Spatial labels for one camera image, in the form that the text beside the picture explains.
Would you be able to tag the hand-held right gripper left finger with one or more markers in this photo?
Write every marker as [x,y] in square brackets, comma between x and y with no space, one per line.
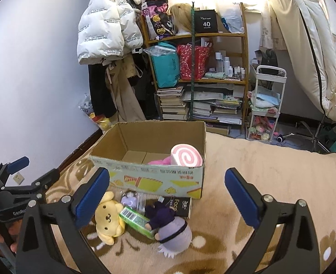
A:
[90,198]

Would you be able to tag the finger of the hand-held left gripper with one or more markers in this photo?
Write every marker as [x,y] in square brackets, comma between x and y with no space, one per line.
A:
[45,180]
[18,164]

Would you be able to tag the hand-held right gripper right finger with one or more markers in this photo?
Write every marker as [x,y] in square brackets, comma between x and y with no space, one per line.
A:
[241,199]

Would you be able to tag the yellow dog plush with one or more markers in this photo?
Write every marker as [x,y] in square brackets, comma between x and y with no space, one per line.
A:
[108,219]

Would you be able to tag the purple plush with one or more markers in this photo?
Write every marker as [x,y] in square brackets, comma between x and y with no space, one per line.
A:
[129,199]

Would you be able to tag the green small box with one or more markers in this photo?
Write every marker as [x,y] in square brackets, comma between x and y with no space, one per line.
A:
[133,218]

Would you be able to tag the printed cardboard box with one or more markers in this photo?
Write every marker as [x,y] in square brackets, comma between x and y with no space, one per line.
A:
[145,177]

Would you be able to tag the black tissue pack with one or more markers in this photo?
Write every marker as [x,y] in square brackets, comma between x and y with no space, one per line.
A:
[182,205]

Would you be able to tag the purple white-haired plush doll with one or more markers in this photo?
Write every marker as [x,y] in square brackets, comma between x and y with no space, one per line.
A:
[173,231]

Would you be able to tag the person's left hand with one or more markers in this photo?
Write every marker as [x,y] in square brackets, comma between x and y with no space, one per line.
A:
[12,234]

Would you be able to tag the beige patterned blanket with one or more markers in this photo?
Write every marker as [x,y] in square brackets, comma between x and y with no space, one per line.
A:
[270,171]

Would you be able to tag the pink swirl roll plush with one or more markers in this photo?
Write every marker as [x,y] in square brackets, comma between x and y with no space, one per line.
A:
[186,155]

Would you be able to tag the pile of small toys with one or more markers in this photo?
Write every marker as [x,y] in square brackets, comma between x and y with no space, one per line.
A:
[103,122]

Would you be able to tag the pink plush toy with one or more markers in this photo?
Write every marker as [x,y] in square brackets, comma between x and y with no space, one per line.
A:
[159,161]

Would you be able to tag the metal chair base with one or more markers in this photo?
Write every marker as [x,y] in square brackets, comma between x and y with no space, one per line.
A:
[313,138]

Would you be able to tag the beige hanging garment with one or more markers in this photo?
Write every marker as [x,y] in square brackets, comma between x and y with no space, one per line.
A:
[125,102]

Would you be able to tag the black hanging garment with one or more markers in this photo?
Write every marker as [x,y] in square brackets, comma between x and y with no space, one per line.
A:
[99,91]

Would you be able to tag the stack of books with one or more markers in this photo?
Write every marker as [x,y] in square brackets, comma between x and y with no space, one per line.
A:
[173,105]

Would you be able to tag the green pole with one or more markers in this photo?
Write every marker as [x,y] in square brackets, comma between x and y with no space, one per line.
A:
[193,91]

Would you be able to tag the white trolley cart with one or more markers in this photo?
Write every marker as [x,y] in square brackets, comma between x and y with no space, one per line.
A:
[270,71]

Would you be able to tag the row of small bottles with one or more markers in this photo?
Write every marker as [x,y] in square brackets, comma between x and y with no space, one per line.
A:
[228,65]

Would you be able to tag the dark bag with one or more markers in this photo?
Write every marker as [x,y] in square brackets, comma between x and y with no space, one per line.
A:
[269,58]

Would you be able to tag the red gift bag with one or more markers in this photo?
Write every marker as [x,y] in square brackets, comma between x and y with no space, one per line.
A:
[190,62]

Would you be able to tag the teal bag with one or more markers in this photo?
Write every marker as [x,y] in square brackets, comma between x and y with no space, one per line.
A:
[165,65]

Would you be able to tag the white puffer jacket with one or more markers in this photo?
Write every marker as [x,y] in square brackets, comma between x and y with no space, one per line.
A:
[105,28]

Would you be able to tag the wooden shelf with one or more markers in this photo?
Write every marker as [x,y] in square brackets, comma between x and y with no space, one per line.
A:
[208,36]

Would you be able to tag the cream hanging duvet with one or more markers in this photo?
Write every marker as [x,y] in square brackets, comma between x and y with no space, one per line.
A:
[305,34]

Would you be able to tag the clear plastic bag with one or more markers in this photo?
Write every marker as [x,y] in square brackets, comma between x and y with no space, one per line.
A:
[233,20]

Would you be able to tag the black box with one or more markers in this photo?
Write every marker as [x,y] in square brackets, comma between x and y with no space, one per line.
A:
[206,22]

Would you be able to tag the printed tote bag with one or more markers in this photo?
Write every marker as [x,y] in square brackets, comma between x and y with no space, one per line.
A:
[156,20]

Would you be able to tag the blonde wig head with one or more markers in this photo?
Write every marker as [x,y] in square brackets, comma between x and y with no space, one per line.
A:
[179,17]

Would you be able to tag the wall socket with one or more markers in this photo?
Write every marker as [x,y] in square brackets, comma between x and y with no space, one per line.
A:
[18,178]

